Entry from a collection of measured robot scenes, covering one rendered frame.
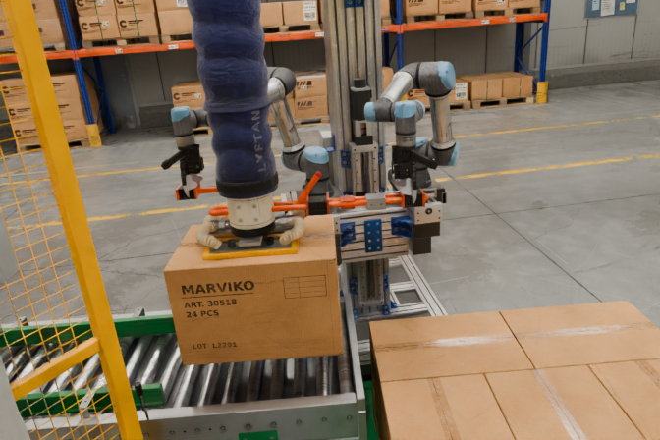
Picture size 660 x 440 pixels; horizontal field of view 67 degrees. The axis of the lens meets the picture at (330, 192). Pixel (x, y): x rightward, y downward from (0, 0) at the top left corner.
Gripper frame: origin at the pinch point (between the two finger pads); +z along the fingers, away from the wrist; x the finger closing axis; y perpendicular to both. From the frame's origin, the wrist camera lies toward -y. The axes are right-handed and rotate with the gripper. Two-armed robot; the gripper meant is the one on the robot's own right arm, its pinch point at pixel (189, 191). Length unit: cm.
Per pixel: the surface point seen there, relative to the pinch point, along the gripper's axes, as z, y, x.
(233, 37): -62, 33, -36
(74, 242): -12, -12, -73
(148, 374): 67, -19, -32
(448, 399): 66, 97, -57
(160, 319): 58, -21, -6
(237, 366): 67, 17, -31
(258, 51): -57, 40, -31
